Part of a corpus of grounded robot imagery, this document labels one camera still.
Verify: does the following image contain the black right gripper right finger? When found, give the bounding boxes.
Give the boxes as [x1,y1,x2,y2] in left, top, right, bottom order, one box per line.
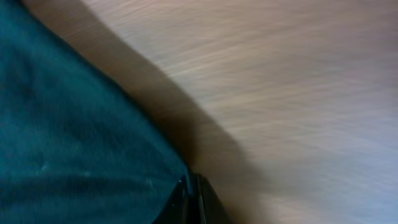
[195,174,233,224]

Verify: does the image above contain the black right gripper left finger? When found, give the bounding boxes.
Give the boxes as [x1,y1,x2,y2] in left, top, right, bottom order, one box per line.
[152,177,190,224]

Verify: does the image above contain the black shorts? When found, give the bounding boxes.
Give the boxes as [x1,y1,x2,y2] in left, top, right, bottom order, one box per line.
[1,1,190,223]

